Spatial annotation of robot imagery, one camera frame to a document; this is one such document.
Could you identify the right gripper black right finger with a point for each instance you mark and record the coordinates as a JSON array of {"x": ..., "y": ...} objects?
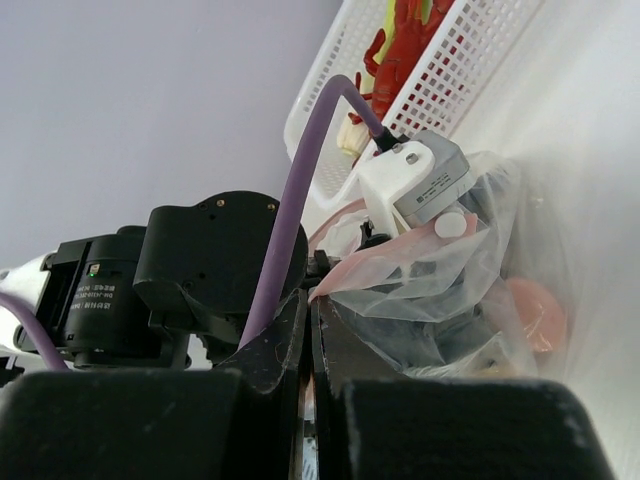
[{"x": 374, "y": 423}]

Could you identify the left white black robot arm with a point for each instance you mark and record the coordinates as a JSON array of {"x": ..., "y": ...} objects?
[{"x": 134, "y": 299}]

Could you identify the translucent white plastic basket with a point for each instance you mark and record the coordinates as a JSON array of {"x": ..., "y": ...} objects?
[{"x": 471, "y": 42}]

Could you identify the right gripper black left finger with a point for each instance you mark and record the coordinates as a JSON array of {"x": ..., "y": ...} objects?
[{"x": 235, "y": 421}]

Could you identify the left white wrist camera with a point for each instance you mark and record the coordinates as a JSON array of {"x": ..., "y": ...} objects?
[{"x": 414, "y": 182}]

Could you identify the red fake lobster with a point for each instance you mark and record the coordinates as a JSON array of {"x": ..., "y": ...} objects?
[{"x": 392, "y": 56}]

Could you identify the fake grey fish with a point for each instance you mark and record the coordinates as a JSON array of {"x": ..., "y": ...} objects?
[{"x": 436, "y": 335}]

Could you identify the clear zip top bag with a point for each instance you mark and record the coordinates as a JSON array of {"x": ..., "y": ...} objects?
[{"x": 496, "y": 231}]

